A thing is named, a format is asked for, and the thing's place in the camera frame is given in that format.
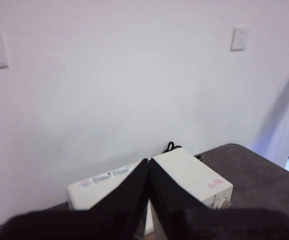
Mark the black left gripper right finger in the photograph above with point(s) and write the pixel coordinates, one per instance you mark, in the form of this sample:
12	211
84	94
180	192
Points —
209	225

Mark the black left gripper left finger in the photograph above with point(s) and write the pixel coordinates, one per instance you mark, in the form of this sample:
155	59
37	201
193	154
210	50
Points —
89	225

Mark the white toaster oven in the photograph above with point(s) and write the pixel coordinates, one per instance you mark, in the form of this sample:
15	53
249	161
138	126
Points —
184	170

